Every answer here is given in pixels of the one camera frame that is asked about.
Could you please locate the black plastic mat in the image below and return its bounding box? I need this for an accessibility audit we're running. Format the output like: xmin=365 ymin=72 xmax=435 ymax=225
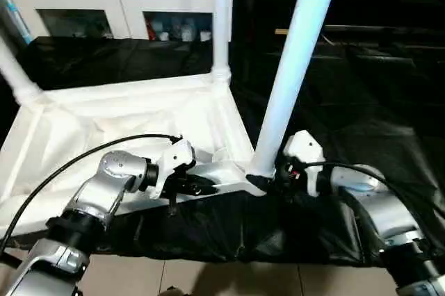
xmin=0 ymin=35 xmax=445 ymax=269

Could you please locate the white plastic table leg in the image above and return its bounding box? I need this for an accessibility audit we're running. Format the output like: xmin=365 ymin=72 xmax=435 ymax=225
xmin=211 ymin=0 xmax=234 ymax=85
xmin=245 ymin=0 xmax=345 ymax=179
xmin=0 ymin=37 xmax=45 ymax=106

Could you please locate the white cabinet with glass doors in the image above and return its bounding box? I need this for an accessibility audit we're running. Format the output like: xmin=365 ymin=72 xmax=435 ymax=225
xmin=3 ymin=0 xmax=234 ymax=42

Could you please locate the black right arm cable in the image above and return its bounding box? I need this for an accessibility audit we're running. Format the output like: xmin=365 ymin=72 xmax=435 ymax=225
xmin=295 ymin=161 xmax=445 ymax=227

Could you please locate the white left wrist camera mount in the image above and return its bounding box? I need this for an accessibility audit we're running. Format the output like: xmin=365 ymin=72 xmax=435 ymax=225
xmin=152 ymin=139 xmax=197 ymax=199

